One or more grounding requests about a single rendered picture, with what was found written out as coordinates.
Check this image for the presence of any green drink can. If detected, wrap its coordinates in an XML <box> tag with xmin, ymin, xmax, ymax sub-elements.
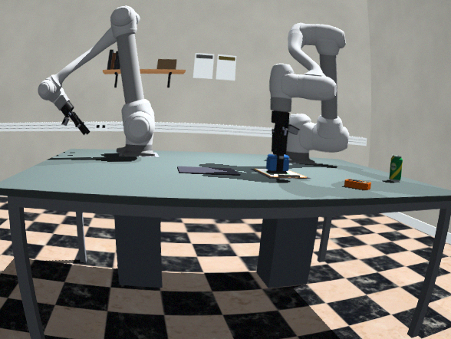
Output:
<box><xmin>389</xmin><ymin>155</ymin><xmax>403</xmax><ymax>182</ymax></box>

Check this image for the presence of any dark grey clipboard with white form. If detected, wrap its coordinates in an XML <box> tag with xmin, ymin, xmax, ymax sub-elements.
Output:
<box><xmin>251</xmin><ymin>169</ymin><xmax>310</xmax><ymax>179</ymax></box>

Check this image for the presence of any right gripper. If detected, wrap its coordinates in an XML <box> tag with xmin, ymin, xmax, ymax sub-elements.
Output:
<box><xmin>61</xmin><ymin>101</ymin><xmax>90</xmax><ymax>135</ymax></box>

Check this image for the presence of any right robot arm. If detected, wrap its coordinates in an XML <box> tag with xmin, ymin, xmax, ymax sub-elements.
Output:
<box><xmin>38</xmin><ymin>6</ymin><xmax>155</xmax><ymax>156</ymax></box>

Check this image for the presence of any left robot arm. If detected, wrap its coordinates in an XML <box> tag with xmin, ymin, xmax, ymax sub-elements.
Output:
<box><xmin>269</xmin><ymin>23</ymin><xmax>349</xmax><ymax>163</ymax></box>

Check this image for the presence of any orange digital multimeter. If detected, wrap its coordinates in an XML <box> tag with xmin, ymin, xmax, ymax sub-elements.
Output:
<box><xmin>344</xmin><ymin>179</ymin><xmax>371</xmax><ymax>190</ymax></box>

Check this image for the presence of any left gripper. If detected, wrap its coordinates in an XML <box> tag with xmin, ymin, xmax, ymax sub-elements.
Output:
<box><xmin>272</xmin><ymin>110</ymin><xmax>289</xmax><ymax>172</ymax></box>

